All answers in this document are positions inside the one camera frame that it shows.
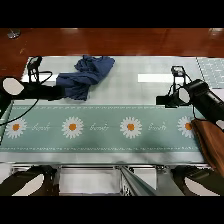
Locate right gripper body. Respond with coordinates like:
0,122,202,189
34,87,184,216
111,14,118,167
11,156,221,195
155,94,181,109

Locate blue shirt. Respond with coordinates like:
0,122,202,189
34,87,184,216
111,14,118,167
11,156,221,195
55,54,116,102

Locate brown garment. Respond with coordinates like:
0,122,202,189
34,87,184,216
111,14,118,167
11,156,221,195
190,118,224,178

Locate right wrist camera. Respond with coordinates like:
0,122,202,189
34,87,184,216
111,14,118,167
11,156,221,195
170,65,188,88

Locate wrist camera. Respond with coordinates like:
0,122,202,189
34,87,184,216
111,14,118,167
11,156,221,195
26,56,44,83
170,65,188,88

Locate silver frame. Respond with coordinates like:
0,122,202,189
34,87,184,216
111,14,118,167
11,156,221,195
0,162,224,197

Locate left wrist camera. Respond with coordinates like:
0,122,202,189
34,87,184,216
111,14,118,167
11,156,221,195
26,56,44,83

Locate black cable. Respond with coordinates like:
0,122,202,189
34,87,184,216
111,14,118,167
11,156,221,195
0,98,42,127

